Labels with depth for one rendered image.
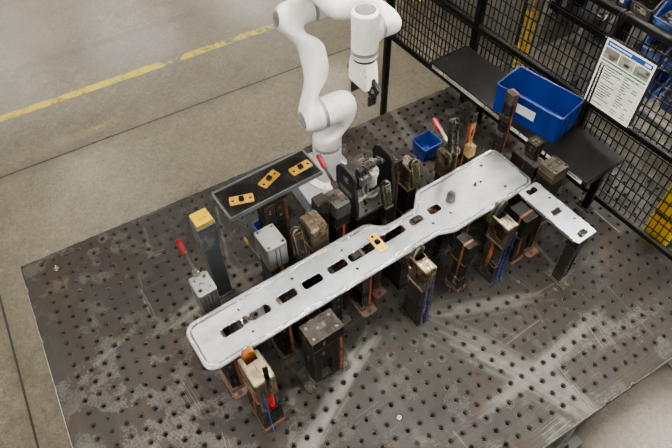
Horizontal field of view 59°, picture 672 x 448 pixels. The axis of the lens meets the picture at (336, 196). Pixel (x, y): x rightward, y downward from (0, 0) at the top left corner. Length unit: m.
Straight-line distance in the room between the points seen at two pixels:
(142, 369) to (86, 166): 1.99
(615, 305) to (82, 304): 2.04
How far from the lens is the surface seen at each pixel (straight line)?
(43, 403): 3.23
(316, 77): 2.22
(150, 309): 2.43
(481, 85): 2.72
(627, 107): 2.46
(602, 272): 2.61
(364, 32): 1.77
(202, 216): 2.04
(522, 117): 2.54
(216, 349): 1.95
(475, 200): 2.28
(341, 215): 2.15
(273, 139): 3.90
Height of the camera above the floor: 2.72
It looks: 50 degrees down
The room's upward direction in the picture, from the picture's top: 1 degrees counter-clockwise
